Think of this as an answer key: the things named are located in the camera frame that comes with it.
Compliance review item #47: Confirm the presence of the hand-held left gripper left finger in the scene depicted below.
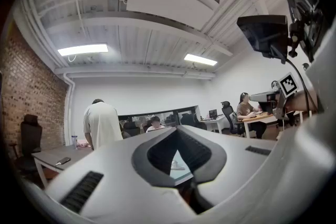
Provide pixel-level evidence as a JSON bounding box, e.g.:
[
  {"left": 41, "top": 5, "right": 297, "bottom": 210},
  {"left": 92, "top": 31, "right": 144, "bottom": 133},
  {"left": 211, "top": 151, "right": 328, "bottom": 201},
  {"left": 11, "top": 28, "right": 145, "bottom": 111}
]
[{"left": 131, "top": 127, "right": 180, "bottom": 188}]

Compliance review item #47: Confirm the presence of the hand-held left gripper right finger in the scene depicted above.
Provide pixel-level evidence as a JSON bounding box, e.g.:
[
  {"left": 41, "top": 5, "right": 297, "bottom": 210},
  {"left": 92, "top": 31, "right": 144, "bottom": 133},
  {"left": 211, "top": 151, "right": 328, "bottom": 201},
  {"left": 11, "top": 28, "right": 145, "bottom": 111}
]
[{"left": 177, "top": 127, "right": 228, "bottom": 184}]

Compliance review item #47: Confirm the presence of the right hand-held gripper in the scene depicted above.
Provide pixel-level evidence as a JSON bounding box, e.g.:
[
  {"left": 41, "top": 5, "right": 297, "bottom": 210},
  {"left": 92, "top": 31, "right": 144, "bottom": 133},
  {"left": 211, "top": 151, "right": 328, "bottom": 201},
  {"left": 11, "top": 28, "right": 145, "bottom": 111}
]
[{"left": 249, "top": 72, "right": 300, "bottom": 120}]

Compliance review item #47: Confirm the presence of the person's right forearm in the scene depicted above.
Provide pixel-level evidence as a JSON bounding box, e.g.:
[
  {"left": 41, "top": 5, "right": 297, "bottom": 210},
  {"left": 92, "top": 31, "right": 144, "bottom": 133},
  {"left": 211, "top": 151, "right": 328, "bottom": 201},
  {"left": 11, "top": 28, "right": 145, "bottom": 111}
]
[{"left": 285, "top": 89, "right": 319, "bottom": 114}]

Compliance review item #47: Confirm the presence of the white desk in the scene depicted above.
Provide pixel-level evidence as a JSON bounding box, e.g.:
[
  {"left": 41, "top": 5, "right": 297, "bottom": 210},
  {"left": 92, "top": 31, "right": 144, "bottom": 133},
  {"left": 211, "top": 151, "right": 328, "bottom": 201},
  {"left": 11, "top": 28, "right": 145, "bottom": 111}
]
[{"left": 201, "top": 115, "right": 226, "bottom": 134}]

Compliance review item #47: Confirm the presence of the wooden desk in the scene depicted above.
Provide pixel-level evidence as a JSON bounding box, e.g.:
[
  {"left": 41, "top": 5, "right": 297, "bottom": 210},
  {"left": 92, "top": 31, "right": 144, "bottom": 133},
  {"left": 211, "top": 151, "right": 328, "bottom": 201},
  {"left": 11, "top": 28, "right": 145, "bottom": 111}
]
[{"left": 241, "top": 111, "right": 279, "bottom": 138}]

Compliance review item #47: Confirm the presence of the black low partition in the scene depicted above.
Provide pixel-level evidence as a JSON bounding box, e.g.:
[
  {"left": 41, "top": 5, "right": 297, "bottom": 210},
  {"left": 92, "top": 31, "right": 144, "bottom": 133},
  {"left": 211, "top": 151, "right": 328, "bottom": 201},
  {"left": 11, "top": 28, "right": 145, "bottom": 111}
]
[{"left": 118, "top": 105, "right": 202, "bottom": 130}]

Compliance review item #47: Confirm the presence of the black high-back office chair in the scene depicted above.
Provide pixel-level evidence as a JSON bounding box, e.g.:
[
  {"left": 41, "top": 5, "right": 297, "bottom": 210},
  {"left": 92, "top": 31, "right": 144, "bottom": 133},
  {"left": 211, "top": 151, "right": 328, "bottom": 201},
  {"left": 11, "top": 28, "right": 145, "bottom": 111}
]
[{"left": 220, "top": 101, "right": 246, "bottom": 137}]

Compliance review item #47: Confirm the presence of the black rig screen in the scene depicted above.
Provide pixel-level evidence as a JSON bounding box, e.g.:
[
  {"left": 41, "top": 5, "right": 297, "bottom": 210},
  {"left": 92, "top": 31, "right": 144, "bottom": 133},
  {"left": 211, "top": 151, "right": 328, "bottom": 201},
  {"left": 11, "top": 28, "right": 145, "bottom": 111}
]
[{"left": 237, "top": 15, "right": 289, "bottom": 65}]

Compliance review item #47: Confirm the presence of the black smartphone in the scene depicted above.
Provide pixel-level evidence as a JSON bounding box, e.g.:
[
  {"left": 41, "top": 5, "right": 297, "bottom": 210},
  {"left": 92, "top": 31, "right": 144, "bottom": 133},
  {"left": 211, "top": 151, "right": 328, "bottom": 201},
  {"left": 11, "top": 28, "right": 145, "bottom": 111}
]
[{"left": 55, "top": 156, "right": 72, "bottom": 166}]

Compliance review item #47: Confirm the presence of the white vertical pipe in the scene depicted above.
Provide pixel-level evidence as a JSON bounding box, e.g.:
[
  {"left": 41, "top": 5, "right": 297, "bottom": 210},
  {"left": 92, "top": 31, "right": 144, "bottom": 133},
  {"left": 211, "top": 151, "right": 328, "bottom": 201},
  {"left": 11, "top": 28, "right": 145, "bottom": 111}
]
[{"left": 64, "top": 72, "right": 76, "bottom": 146}]

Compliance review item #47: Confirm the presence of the grey desk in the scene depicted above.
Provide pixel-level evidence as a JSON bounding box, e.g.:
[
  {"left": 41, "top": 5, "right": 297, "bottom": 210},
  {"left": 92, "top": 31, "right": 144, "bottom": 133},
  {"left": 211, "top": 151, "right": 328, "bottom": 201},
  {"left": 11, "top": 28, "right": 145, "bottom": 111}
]
[{"left": 31, "top": 144, "right": 95, "bottom": 190}]

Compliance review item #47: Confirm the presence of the short ceiling light panel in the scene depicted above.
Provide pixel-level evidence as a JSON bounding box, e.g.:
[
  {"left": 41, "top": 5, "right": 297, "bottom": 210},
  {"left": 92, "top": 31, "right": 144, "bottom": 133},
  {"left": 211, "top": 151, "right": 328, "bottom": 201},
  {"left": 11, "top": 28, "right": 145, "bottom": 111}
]
[{"left": 183, "top": 54, "right": 218, "bottom": 67}]

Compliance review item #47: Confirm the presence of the black office chair by bricks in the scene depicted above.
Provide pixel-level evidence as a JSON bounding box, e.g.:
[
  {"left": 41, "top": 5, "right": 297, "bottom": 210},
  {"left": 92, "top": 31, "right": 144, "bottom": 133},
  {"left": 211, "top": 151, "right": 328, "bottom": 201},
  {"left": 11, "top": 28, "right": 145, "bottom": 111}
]
[{"left": 8, "top": 113, "right": 43, "bottom": 179}]

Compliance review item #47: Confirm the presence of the long ceiling light panel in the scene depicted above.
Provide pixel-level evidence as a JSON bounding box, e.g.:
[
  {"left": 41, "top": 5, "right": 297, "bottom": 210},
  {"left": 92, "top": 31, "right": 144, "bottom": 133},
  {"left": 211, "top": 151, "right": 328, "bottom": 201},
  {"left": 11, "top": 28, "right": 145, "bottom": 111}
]
[{"left": 57, "top": 44, "right": 109, "bottom": 57}]

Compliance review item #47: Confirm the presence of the black rig cable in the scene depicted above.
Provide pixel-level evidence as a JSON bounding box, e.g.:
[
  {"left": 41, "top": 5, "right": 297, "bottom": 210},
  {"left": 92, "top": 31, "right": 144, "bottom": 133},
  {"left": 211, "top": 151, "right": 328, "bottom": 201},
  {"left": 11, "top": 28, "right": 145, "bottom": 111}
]
[{"left": 285, "top": 58, "right": 317, "bottom": 112}]

